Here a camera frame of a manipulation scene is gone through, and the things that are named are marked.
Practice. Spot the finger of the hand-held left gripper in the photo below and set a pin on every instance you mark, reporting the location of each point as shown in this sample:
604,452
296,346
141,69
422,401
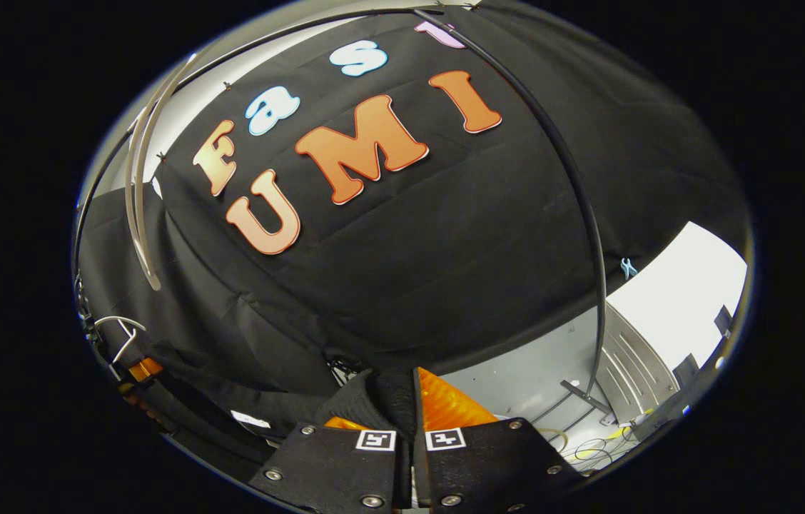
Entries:
145,368

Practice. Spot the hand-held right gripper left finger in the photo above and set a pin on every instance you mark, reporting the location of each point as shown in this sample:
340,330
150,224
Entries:
331,464

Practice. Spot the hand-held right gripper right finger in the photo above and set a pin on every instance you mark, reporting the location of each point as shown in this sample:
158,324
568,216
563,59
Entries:
495,460

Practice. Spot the black knitted sweater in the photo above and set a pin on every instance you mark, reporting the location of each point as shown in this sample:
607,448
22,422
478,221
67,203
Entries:
367,400

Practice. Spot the white empty hanger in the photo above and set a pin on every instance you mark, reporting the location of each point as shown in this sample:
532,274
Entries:
120,318

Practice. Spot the black clothes rack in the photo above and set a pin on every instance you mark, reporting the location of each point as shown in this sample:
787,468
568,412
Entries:
601,285

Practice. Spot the white paper tag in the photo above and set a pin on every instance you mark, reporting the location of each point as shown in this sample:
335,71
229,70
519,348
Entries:
251,420

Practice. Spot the black stand legs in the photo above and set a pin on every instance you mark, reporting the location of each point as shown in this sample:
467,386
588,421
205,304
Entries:
345,371

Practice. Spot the black backdrop cloth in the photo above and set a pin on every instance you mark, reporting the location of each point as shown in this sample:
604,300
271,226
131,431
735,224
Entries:
409,250

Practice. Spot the small blue clip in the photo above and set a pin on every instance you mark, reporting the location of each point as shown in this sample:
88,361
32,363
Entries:
629,268

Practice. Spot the white cabinet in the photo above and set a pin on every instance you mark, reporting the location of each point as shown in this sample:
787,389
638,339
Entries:
681,300

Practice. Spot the grey metal frame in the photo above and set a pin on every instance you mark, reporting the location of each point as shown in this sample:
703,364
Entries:
666,414

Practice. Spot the black bracket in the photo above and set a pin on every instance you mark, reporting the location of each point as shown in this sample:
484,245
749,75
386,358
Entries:
686,370
723,321

